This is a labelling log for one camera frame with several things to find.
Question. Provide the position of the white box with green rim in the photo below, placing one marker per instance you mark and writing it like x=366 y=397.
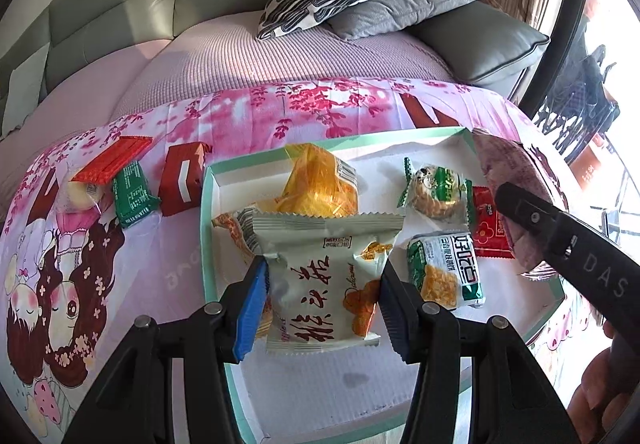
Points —
x=325 y=384

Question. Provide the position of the small red snack packet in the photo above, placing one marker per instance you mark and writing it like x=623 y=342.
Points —
x=487 y=229

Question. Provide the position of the orange cake snack packet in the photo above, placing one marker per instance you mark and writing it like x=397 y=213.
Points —
x=315 y=184

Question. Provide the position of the green white corn snack packet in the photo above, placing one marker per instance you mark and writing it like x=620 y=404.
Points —
x=445 y=269

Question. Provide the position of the person's right hand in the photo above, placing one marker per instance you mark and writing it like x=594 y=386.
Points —
x=592 y=384

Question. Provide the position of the white snack packet red print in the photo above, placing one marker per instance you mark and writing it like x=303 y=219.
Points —
x=320 y=284

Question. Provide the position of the green-ended biscuit packet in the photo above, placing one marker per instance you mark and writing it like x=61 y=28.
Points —
x=435 y=194

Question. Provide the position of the grey fabric pillow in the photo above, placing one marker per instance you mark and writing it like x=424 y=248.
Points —
x=415 y=6

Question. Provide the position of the pale purple snack packet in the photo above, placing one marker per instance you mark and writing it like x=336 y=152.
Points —
x=505 y=163

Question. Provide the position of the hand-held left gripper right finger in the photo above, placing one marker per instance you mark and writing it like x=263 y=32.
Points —
x=395 y=319

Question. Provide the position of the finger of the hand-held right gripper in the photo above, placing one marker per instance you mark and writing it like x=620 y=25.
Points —
x=535 y=219

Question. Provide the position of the pink printed cartoon blanket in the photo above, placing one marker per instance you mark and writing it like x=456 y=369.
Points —
x=125 y=299

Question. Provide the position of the clear packet with orange print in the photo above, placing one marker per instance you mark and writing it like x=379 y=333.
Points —
x=232 y=229

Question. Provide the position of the clear packet with white pastry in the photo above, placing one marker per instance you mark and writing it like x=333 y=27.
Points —
x=80 y=196

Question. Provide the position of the grey leather cushion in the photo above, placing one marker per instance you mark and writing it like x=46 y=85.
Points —
x=490 y=43

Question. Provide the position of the dark green snack packet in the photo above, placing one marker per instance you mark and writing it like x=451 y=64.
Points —
x=135 y=194

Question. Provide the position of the dark balcony furniture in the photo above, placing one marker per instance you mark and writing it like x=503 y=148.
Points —
x=580 y=98

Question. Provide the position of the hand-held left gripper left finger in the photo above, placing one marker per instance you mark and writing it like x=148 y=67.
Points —
x=250 y=314

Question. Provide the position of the red ridged snack packet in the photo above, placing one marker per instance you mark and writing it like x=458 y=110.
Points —
x=112 y=161

